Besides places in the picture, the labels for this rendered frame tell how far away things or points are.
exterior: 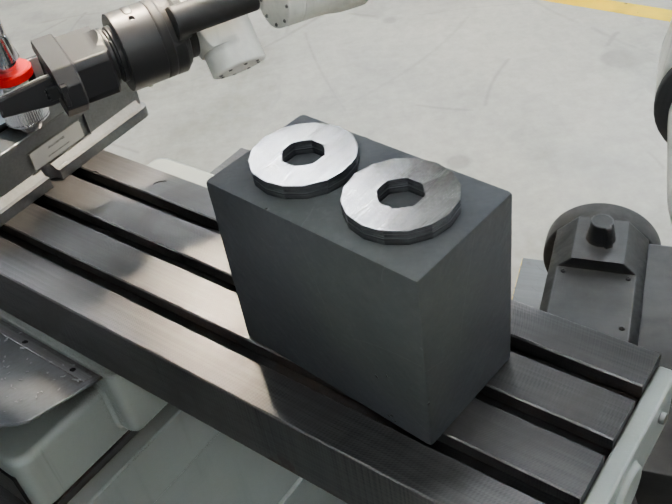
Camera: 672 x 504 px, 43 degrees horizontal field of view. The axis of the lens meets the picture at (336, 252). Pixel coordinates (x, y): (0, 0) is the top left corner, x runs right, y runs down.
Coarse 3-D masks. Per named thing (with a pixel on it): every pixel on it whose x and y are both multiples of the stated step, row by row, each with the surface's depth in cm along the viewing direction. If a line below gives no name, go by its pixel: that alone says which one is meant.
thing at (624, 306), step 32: (576, 224) 142; (608, 224) 135; (576, 256) 136; (608, 256) 135; (640, 256) 138; (544, 288) 137; (576, 288) 134; (608, 288) 133; (640, 288) 133; (576, 320) 129; (608, 320) 128; (640, 320) 129; (640, 480) 112
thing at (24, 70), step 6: (18, 60) 90; (24, 60) 89; (18, 66) 89; (24, 66) 88; (30, 66) 89; (12, 72) 88; (18, 72) 87; (24, 72) 88; (30, 72) 88; (0, 78) 87; (6, 78) 87; (12, 78) 87; (18, 78) 87; (24, 78) 88; (0, 84) 87; (6, 84) 87; (12, 84) 87; (18, 84) 88
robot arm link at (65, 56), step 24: (120, 24) 90; (144, 24) 90; (48, 48) 90; (72, 48) 90; (96, 48) 89; (120, 48) 91; (144, 48) 90; (48, 72) 89; (72, 72) 87; (96, 72) 89; (120, 72) 92; (144, 72) 92; (168, 72) 94; (72, 96) 87; (96, 96) 90
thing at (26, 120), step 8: (8, 88) 87; (32, 112) 90; (40, 112) 91; (48, 112) 92; (8, 120) 90; (16, 120) 90; (24, 120) 90; (32, 120) 90; (40, 120) 91; (16, 128) 91; (24, 128) 91
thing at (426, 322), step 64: (320, 128) 71; (256, 192) 68; (320, 192) 66; (384, 192) 65; (448, 192) 63; (256, 256) 71; (320, 256) 64; (384, 256) 60; (448, 256) 60; (256, 320) 79; (320, 320) 70; (384, 320) 63; (448, 320) 63; (384, 384) 69; (448, 384) 68
